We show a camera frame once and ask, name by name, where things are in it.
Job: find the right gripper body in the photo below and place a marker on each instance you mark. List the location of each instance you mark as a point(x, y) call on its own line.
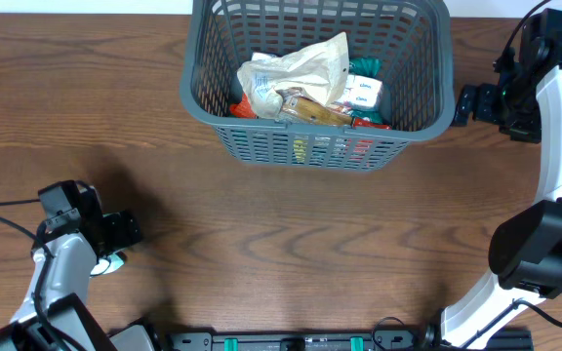
point(472, 103)

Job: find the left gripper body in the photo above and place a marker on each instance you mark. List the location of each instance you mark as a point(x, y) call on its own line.
point(117, 229)

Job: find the small teal sachet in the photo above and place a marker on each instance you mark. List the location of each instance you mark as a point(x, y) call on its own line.
point(109, 264)

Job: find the green Nescafe coffee bag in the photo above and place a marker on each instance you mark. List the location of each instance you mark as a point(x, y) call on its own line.
point(367, 67)

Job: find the colourful tissue pack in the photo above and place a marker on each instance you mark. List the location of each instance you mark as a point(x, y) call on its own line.
point(364, 92)

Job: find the orange pasta packet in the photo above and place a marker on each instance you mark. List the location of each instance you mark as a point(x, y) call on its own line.
point(298, 108)

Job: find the white paper pouch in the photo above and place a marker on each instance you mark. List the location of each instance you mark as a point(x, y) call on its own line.
point(319, 70)

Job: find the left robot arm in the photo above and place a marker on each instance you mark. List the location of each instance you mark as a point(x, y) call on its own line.
point(75, 242)

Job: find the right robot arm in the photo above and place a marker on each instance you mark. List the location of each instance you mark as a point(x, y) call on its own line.
point(525, 254)

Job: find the grey plastic basket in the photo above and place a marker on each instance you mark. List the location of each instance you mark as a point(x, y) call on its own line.
point(410, 39)

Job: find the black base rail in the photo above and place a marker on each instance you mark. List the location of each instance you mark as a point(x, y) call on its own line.
point(310, 341)

